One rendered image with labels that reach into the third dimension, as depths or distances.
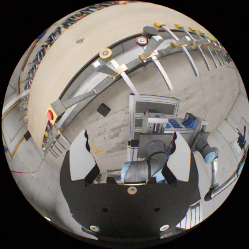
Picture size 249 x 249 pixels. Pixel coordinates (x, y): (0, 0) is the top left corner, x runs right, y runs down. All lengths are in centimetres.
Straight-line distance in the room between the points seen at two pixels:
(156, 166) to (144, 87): 125
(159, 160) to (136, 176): 14
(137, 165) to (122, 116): 125
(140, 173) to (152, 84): 133
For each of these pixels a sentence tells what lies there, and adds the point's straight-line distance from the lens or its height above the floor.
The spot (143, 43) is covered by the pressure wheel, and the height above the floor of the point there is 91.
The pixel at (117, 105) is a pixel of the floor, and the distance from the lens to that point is 150.
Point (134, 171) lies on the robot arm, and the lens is 41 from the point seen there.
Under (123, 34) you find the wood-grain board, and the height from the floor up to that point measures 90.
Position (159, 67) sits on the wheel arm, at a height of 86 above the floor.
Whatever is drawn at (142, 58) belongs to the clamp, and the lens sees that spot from 59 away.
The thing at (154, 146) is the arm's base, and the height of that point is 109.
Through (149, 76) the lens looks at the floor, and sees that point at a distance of 146.
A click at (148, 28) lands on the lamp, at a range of 38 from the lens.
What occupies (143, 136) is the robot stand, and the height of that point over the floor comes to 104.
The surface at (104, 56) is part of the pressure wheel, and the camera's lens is 57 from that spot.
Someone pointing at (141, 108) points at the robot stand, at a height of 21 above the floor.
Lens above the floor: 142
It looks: 60 degrees down
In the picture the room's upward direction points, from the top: 175 degrees counter-clockwise
